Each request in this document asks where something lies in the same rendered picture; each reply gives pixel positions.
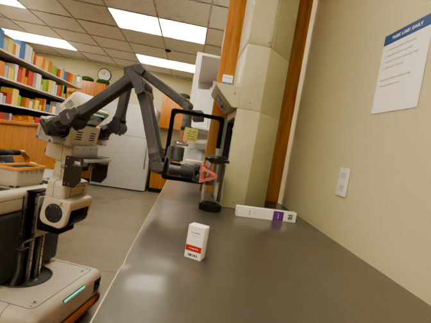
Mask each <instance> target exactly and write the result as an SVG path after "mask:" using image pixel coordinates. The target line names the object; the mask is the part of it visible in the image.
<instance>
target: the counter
mask: <svg viewBox="0 0 431 323"><path fill-rule="evenodd" d="M199 186H200V184H197V183H188V182H183V181H173V180H167V181H166V183H165V185H164V187H163V189H162V191H161V193H160V195H159V196H158V198H157V200H156V202H155V204H154V205H153V207H152V209H151V211H150V213H149V215H148V217H147V218H146V220H145V222H144V224H143V226H142V227H141V229H140V231H139V233H138V235H137V237H136V239H135V240H134V242H133V244H132V246H131V247H130V250H129V251H128V253H127V255H126V258H125V261H124V263H123V265H122V266H121V268H120V269H119V270H118V271H117V274H116V275H115V277H114V279H113V281H112V283H111V284H110V286H109V288H108V290H107V291H106V294H105V296H104V297H103V299H102V301H101V303H100V305H99V306H98V308H97V310H96V312H95V314H94V316H93V318H92V320H91V321H90V323H431V305H429V304H427V303H426V302H425V301H423V300H421V299H420V298H419V297H417V296H415V295H414V294H412V293H411V292H410V291H408V290H407V289H405V288H404V287H402V286H401V285H399V284H398V283H396V282H395V281H393V280H392V279H390V278H389V277H387V276H386V275H385V274H383V273H381V272H380V271H379V270H377V269H376V268H374V267H372V266H371V265H370V264H368V263H367V262H365V261H364V260H362V259H361V258H359V257H358V256H356V255H355V254H353V253H352V252H350V251H349V250H347V249H346V248H345V247H343V246H342V245H340V244H338V243H337V242H336V241H334V240H332V239H331V238H330V237H328V236H326V235H325V234H324V233H322V232H321V231H320V230H318V229H316V228H315V227H314V226H312V225H310V224H309V223H308V222H306V221H305V220H303V219H302V218H300V217H299V216H296V221H295V223H293V222H282V221H276V220H266V219H255V218H249V217H238V216H236V215H235V208H227V207H221V211H220V212H217V213H212V212H207V211H203V210H199V208H198V206H199V201H200V198H201V191H199ZM193 222H196V223H199V224H203V225H206V226H210V229H209V233H208V240H207V248H206V252H205V257H204V258H203V259H202V260H201V261H198V260H194V259H192V258H188V257H185V256H184V254H185V246H186V241H187V234H188V230H189V224H192V223H193Z"/></svg>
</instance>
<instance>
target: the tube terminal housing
mask: <svg viewBox="0 0 431 323"><path fill-rule="evenodd" d="M241 67H242V70H241V77H240V81H239V83H238V78H239V71H240V68H241ZM288 67H289V62H288V61H287V60H286V59H285V58H283V57H282V56H280V55H279V54H278V53H277V52H275V51H274V50H272V49H271V48H268V47H262V46H257V45H253V44H248V45H247V46H246V48H245V50H244V51H243V53H242V54H241V56H240V58H239V59H238V61H237V63H236V68H235V75H234V80H233V85H234V86H238V87H240V88H241V89H240V94H239V102H238V106H237V108H236V109H234V110H233V111H232V112H230V113H229V114H228V118H227V119H228V121H227V123H228V122H231V123H234V124H233V131H232V139H231V143H230V145H231V148H230V155H229V159H228V160H229V161H230V164H227V169H226V176H225V181H224V188H223V195H222V199H221V206H222V207H227V208H236V204H238V205H243V206H253V207H259V208H262V207H264V205H265V200H266V193H267V186H268V182H269V175H270V171H271V164H272V160H273V153H274V148H275V142H276V134H277V131H278V123H279V119H280V112H281V108H282V101H283V94H284V90H285V82H286V79H287V71H288ZM237 83H238V84H237Z"/></svg>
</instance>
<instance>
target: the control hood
mask: <svg viewBox="0 0 431 323"><path fill-rule="evenodd" d="M240 89H241V88H240V87H238V86H234V85H227V84H224V83H216V84H215V87H214V89H213V91H212V93H211V96H212V98H213V99H215V98H216V95H217V94H219V96H220V97H221V99H222V100H223V101H224V103H225V105H226V106H227V107H228V108H227V109H226V110H225V111H222V110H221V111H222V112H223V113H224V114H229V113H230V112H232V111H233V110H234V109H236V108H237V106H238V102H239V94H240ZM215 102H216V101H215ZM216 103H217V102H216ZM217 105H218V104H217ZM220 109H221V108H220Z"/></svg>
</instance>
